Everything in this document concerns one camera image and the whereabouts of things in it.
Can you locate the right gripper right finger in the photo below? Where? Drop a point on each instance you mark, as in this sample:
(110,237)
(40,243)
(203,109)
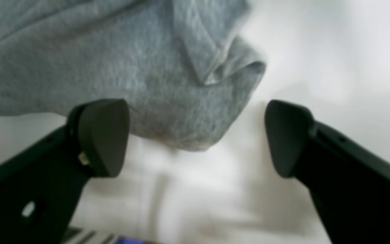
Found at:
(349,186)

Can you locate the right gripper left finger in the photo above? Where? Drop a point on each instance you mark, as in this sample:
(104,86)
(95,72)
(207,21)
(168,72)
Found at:
(40,188)

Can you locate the grey t-shirt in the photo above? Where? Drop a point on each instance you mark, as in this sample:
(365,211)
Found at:
(181,65)

